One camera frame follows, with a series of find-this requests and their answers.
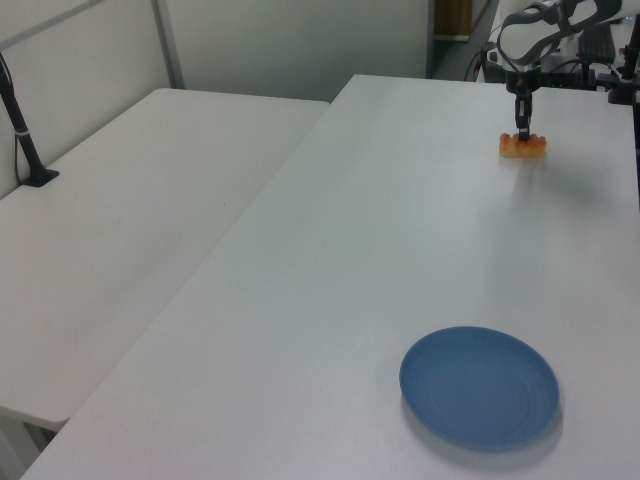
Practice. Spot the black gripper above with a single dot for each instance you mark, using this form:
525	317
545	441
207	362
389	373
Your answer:
522	82

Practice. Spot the orange-brown bread piece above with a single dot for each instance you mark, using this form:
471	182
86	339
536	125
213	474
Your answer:
510	147

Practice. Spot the black background equipment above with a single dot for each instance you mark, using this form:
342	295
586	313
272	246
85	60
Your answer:
595	45

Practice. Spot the wooden panel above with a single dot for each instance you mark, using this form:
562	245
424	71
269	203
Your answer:
452	17

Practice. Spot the blue round plate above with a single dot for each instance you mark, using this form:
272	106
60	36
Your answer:
480	387

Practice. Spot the black pole with base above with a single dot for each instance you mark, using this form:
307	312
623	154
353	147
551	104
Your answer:
22	140

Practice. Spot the white table leg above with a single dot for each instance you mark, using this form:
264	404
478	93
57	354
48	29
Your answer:
20	440

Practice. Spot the black clamp camera stand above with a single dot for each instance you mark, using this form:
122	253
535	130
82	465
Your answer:
625	75

